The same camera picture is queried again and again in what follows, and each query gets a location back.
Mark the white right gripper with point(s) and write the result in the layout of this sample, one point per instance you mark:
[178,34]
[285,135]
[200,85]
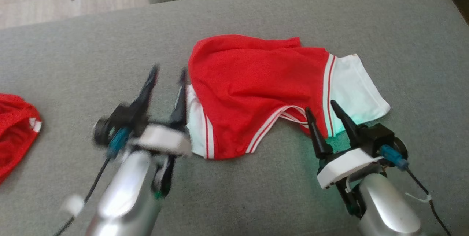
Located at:
[344,164]

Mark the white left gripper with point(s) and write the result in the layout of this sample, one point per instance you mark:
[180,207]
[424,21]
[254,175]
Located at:
[165,140]

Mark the red shorts with white panels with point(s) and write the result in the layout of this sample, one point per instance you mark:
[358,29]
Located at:
[249,82]

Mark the red mesh shorts white stripe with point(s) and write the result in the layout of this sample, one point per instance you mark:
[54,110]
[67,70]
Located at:
[14,126]

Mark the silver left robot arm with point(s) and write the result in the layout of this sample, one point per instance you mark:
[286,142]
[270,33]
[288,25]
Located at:
[124,192]

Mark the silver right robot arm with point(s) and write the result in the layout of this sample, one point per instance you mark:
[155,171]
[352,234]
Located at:
[388,206]

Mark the grey sofa seat cushion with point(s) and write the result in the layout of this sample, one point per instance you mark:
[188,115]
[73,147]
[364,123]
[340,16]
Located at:
[91,45]

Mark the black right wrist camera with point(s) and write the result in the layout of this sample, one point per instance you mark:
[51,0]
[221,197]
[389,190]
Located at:
[379,135]

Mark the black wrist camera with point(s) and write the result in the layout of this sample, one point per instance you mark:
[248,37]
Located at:
[379,135]
[121,118]

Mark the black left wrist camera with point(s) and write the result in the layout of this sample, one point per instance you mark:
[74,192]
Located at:
[121,118]

